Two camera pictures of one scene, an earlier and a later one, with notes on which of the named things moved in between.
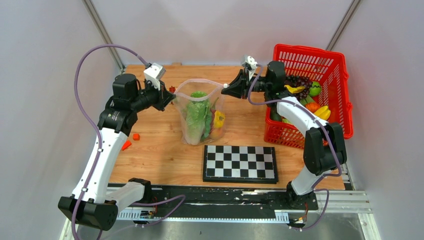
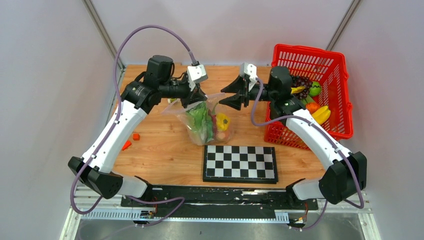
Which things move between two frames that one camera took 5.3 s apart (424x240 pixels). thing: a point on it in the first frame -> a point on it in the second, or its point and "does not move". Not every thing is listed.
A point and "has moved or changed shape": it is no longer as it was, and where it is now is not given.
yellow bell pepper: (219, 119) has moved or changed shape
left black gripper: (163, 96) -> (197, 95)
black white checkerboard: (240, 164) does not move
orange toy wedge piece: (126, 144) does not move
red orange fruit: (312, 107) does not move
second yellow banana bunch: (323, 112) does not move
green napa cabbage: (198, 118) has moved or changed shape
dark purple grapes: (296, 81) does not move
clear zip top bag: (201, 104) has moved or changed shape
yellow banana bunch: (294, 90) does not move
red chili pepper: (213, 111) has moved or changed shape
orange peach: (216, 133) -> (222, 136)
